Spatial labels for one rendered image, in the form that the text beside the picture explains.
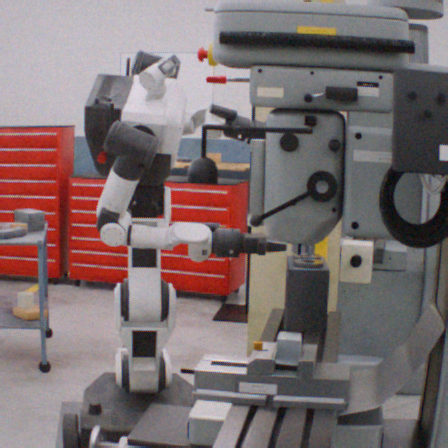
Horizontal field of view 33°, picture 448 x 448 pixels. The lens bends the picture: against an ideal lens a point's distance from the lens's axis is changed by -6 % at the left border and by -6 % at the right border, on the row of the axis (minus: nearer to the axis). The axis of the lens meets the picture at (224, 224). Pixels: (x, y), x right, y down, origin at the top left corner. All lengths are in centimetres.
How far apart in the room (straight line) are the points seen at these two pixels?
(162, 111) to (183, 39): 887
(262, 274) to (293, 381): 204
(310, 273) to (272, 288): 147
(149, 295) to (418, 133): 126
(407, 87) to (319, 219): 45
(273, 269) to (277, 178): 191
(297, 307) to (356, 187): 61
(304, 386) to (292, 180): 48
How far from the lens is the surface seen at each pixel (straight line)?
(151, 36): 1132
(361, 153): 178
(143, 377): 274
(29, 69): 1193
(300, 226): 184
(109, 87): 246
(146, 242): 238
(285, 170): 182
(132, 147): 222
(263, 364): 170
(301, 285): 228
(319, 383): 171
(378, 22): 179
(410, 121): 154
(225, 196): 647
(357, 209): 179
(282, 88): 179
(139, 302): 251
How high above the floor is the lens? 162
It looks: 8 degrees down
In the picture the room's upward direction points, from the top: 2 degrees clockwise
